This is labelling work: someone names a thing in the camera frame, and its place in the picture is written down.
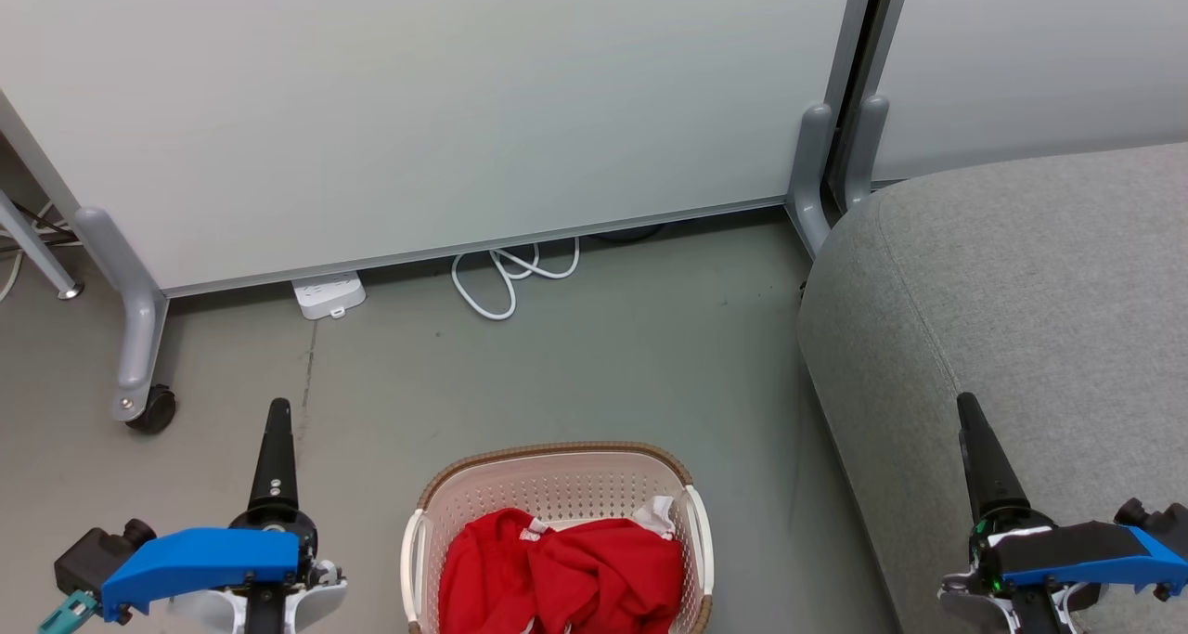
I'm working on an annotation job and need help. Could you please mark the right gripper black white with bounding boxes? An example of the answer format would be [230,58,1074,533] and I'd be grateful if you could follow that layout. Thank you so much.
[937,392,1105,634]

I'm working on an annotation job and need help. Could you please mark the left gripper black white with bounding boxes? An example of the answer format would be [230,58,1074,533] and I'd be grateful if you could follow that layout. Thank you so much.
[169,398,350,634]

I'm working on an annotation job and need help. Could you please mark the white cloth piece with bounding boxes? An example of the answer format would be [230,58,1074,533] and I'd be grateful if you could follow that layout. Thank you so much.
[634,496,677,540]

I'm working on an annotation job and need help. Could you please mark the grey fabric sofa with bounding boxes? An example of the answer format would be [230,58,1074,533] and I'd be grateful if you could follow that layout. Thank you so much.
[796,142,1188,634]

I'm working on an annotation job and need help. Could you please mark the black caster wheel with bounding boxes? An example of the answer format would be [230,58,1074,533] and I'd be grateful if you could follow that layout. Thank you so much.
[125,383,177,434]

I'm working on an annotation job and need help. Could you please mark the white power strip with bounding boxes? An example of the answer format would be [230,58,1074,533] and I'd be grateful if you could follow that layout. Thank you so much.
[291,272,367,321]

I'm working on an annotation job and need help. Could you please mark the grey partition foot with caster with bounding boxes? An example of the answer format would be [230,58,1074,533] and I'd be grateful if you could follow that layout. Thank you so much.
[72,206,170,423]

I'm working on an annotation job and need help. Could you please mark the red garment with white label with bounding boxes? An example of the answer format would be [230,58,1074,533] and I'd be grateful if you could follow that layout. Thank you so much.
[438,509,558,634]

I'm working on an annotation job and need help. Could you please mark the teal connector plug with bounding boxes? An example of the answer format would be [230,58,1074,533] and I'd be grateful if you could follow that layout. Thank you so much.
[37,589,99,634]

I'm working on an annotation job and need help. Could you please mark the beige plastic laundry basket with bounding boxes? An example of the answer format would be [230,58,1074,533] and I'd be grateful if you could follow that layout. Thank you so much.
[401,442,715,634]

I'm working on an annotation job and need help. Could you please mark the grey metal table leg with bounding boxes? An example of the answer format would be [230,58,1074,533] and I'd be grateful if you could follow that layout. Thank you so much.
[0,188,84,301]

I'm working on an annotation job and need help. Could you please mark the wide white partition panel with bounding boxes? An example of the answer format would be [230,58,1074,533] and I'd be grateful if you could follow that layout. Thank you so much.
[0,0,878,298]

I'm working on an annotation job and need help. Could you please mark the narrow white partition panel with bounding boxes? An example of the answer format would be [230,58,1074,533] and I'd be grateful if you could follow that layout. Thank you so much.
[868,0,1188,186]

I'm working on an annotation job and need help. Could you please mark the white coiled power cable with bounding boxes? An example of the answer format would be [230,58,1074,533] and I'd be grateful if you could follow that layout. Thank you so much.
[451,237,582,322]

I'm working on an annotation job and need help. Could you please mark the black cable bundle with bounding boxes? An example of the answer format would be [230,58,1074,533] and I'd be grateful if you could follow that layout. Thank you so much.
[0,202,80,250]

